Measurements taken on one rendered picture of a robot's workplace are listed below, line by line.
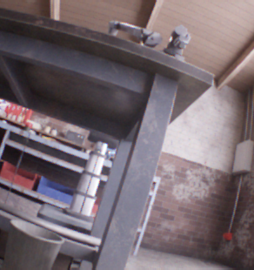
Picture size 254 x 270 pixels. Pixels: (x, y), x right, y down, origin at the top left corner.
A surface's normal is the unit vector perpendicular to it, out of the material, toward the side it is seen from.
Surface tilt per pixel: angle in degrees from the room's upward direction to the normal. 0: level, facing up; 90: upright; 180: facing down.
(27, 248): 96
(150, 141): 90
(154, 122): 90
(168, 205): 90
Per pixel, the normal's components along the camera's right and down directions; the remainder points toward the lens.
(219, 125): 0.15, -0.26
